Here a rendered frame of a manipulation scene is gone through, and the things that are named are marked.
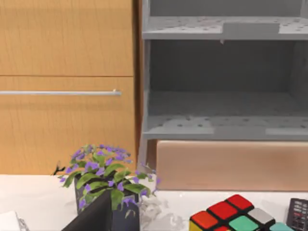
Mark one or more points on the purple flower potted plant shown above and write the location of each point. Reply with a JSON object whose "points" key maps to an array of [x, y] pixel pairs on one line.
{"points": [[106, 180]]}

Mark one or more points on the grey open shelf unit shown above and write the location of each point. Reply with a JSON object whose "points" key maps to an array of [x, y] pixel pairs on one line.
{"points": [[223, 72]]}

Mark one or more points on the pale wooden drawer front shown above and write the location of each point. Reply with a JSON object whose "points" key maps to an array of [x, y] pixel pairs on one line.
{"points": [[231, 166]]}

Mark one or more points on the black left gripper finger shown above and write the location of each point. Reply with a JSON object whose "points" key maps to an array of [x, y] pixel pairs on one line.
{"points": [[93, 214]]}

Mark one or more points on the multicoloured puzzle cube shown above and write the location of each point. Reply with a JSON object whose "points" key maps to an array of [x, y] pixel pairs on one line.
{"points": [[231, 215]]}

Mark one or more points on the white object with grey edge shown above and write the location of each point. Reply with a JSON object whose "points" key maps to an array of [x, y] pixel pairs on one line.
{"points": [[9, 222]]}

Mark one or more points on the wooden cupboard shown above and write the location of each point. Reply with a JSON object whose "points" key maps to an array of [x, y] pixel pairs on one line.
{"points": [[69, 96]]}

